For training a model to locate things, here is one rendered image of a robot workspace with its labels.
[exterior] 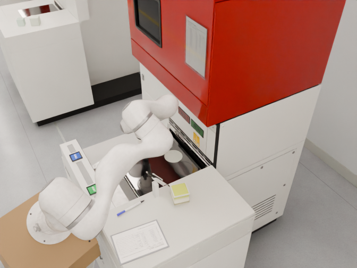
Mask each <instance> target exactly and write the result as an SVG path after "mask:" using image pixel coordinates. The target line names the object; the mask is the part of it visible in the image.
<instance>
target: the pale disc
mask: <svg viewBox="0 0 357 268"><path fill-rule="evenodd" d="M164 157H165V160H167V161H168V162H172V163H175V162H178V161H180V160H181V159H182V153H181V152H179V151H177V150H170V151H168V152H167V153H166V154H165V156H164Z"/></svg>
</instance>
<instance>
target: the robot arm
mask: <svg viewBox="0 0 357 268"><path fill-rule="evenodd" d="M178 107H179V102H178V100H177V98H176V97H175V96H173V95H171V94H166V95H162V96H160V97H159V98H158V99H156V100H155V101H151V100H143V99H140V100H134V101H131V102H129V103H128V104H126V105H125V107H124V109H123V110H122V118H123V119H122V121H121V122H120V128H121V131H122V132H123V133H125V134H130V133H133V132H134V133H135V136H136V137H137V138H138V144H129V143H121V144H118V145H115V146H114V147H113V148H112V149H111V150H110V151H109V152H108V153H107V154H106V155H105V156H104V157H103V158H102V159H101V161H100V162H99V164H98V165H97V167H96V171H95V183H96V189H97V192H96V196H95V198H94V199H91V198H90V197H89V196H88V195H87V194H86V193H85V192H84V191H83V190H82V189H80V188H79V187H78V186H77V185H76V184H75V183H74V182H72V181H71V180H69V179H67V178H64V177H57V178H52V179H51V180H50V181H48V182H47V183H46V184H45V185H44V187H43V188H42V189H41V191H40V194H39V198H38V201H37V202H36V203H35V204H34V205H33V206H32V207H31V209H30V210H29V212H28V215H27V229H28V231H29V233H30V235H31V236H32V237H33V239H34V240H36V241H38V242H40V243H42V244H48V245H51V244H56V243H59V242H61V241H63V240H64V239H66V238H67V237H68V236H69V235H70V233H72V234H74V235H75V236H76V237H78V238H79V239H82V240H91V239H93V238H95V237H97V236H98V235H99V234H100V233H101V231H102V230H103V228H104V226H105V223H106V221H107V217H108V213H109V209H110V205H111V201H112V198H113V194H114V192H115V190H116V188H117V186H118V184H119V183H120V182H121V180H122V179H123V178H124V177H125V175H126V174H127V173H128V172H129V171H130V170H131V169H132V168H133V166H134V165H135V164H136V163H137V162H139V161H140V160H148V158H151V157H158V156H162V155H164V154H166V153H167V152H168V151H169V150H170V149H171V147H172V145H173V136H172V134H171V132H170V131H169V130H168V128H167V127H166V126H165V125H164V124H163V123H162V122H161V121H162V120H164V119H168V118H170V117H172V116H173V115H174V114H175V113H176V111H177V109H178Z"/></svg>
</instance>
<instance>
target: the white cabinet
mask: <svg viewBox="0 0 357 268"><path fill-rule="evenodd" d="M62 160H63V159H62ZM63 164H64V167H65V171H66V175H67V178H68V179H69V180H71V181H72V182H74V181H73V179H72V177H71V175H70V173H69V171H68V169H67V167H66V165H65V163H64V161H63ZM251 233H252V232H249V233H247V234H245V235H244V236H242V237H240V238H239V239H237V240H235V241H233V242H231V243H230V244H228V245H226V246H224V247H222V248H221V249H219V250H217V251H215V252H213V253H211V254H210V255H208V256H206V257H204V258H202V259H201V260H199V261H197V262H195V263H193V264H192V265H190V266H188V267H186V268H244V264H245V259H246V256H247V252H248V247H249V242H250V238H251ZM97 241H98V245H99V248H100V252H101V255H100V256H99V257H98V258H97V259H96V261H97V263H98V265H99V267H100V268H117V267H116V265H115V263H114V261H113V259H112V257H111V255H110V253H109V251H108V249H107V247H106V245H105V243H104V241H103V239H102V237H101V235H100V234H99V235H98V236H97Z"/></svg>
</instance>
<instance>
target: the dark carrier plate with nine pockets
mask: <svg viewBox="0 0 357 268"><path fill-rule="evenodd" d="M170 150H177V151H179V152H181V153H182V159H181V160H180V161H178V162H175V163H172V162H168V161H167V160H165V157H164V156H165V155H162V156H158V157H151V158H148V160H140V161H139V162H137V163H136V164H135V165H134V166H133V168H132V169H131V170H130V171H129V172H128V173H127V174H126V176H127V177H128V179H129V180H130V182H131V183H132V185H133V186H134V188H135V189H136V191H137V193H138V194H139V196H143V195H145V194H147V193H149V192H152V182H153V181H154V180H153V179H152V177H151V176H150V175H148V174H147V173H146V171H148V172H150V173H152V174H153V173H154V174H155V175H157V176H158V177H160V178H162V180H163V182H164V183H166V185H167V184H170V183H172V182H174V181H176V180H179V179H182V178H184V177H186V176H188V175H190V174H193V173H195V172H197V171H198V168H197V167H196V166H195V165H194V164H193V163H192V161H191V160H190V159H189V158H188V157H187V156H186V155H185V153H184V152H183V151H182V150H181V149H180V148H179V146H178V145H177V144H176V143H175V142H174V141H173V146H172V148H171V149H170ZM157 183H158V182H157ZM158 184H159V183H158ZM164 186H165V185H164ZM161 187H163V186H162V185H161V184H159V188H161Z"/></svg>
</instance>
